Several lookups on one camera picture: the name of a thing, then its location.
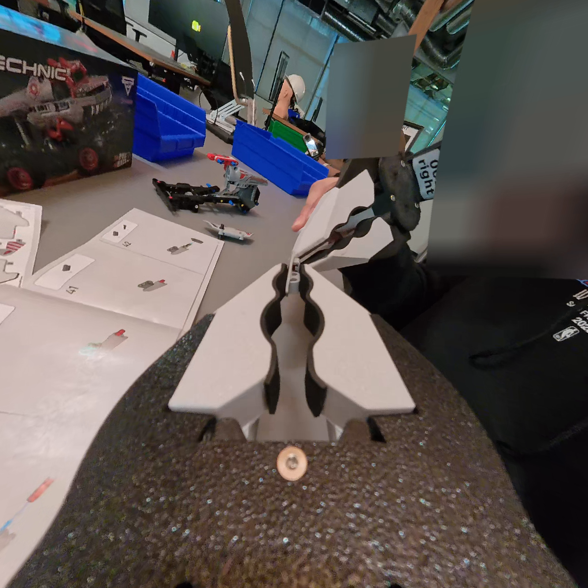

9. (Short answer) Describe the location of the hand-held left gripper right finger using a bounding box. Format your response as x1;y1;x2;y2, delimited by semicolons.
303;265;417;441

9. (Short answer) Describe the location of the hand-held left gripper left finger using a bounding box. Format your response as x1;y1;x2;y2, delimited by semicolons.
168;264;288;442

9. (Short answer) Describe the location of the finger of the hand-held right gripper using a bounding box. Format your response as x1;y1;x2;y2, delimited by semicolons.
311;215;396;273
293;169;376;259

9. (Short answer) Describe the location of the person's right forearm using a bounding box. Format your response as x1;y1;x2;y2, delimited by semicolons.
342;239;430;329

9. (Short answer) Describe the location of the grey desk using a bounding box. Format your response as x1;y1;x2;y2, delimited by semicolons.
0;131;354;588

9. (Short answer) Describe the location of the person's right hand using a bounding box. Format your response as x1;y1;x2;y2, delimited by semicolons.
292;176;341;232

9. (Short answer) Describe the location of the blue plastic storage bin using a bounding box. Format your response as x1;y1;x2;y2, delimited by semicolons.
232;120;330;197
133;73;206;162

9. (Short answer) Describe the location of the green plastic bin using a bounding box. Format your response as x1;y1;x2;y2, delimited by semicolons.
268;117;308;148

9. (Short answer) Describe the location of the white winged toy brick piece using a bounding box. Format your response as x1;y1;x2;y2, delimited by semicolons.
203;220;254;242

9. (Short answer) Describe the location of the building instruction booklet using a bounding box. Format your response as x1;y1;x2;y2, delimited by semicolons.
0;208;225;568

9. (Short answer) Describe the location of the black toy brick chassis assembly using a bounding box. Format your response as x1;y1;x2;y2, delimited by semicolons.
153;154;268;215

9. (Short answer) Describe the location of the white metal stand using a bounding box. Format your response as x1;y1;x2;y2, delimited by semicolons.
207;102;247;127

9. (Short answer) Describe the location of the black curved chair back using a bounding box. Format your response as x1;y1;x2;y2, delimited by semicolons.
224;0;256;100

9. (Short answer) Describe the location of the sticker sheet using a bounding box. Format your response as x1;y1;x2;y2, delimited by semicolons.
0;198;43;288

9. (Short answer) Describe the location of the dark computer monitor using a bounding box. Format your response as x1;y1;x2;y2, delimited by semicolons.
148;0;230;60

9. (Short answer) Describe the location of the wooden background table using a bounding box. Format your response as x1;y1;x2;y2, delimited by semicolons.
69;9;212;88

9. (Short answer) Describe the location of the toy truck cardboard box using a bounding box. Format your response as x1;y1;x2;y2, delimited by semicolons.
0;28;138;196

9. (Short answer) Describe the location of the black hoodie drawstring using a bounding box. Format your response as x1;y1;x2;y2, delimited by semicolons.
469;305;588;368

